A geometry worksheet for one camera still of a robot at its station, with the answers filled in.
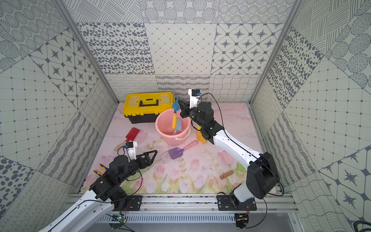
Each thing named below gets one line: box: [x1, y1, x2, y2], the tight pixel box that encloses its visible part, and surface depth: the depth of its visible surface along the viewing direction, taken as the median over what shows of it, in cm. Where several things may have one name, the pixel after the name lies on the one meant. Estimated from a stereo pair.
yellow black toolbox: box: [122, 91, 174, 124], surface depth 100 cm
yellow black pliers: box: [93, 163, 108, 176], surface depth 85 cm
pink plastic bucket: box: [155, 108, 191, 146], surface depth 90 cm
